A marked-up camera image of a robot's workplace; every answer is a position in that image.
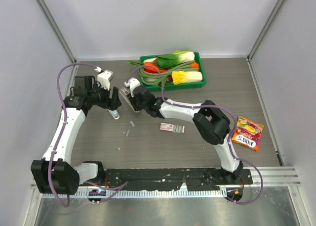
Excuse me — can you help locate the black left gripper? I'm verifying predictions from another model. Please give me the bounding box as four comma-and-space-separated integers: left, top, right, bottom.
88, 81, 121, 111

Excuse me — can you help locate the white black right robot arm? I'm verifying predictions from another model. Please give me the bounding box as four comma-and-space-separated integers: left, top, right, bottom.
125, 84, 243, 184

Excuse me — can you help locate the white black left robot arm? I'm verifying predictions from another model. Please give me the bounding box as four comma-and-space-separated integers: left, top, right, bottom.
31, 71, 121, 195

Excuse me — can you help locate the green long beans toy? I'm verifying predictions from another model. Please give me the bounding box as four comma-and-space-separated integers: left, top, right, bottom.
129, 59, 206, 90

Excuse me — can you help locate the green plastic tray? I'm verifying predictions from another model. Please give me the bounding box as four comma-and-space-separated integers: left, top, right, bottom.
136, 50, 206, 91

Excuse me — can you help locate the orange carrot toy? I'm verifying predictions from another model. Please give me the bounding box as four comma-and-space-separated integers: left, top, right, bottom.
144, 62, 168, 74

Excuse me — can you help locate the yellow napa cabbage toy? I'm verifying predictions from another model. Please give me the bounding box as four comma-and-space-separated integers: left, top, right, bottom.
171, 71, 203, 85

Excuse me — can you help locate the red white staple box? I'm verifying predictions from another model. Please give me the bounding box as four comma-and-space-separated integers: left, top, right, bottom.
159, 123, 185, 134

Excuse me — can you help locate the green bok choy toy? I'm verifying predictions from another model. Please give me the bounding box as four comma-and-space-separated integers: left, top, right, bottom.
154, 50, 195, 69

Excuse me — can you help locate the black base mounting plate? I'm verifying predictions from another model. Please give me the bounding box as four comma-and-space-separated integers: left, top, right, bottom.
104, 168, 253, 191

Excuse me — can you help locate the Fox's candy bag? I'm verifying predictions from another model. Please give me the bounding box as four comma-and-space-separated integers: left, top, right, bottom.
232, 116, 264, 151

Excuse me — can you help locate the white cable duct rail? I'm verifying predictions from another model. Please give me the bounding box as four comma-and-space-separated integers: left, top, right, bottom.
42, 188, 227, 199

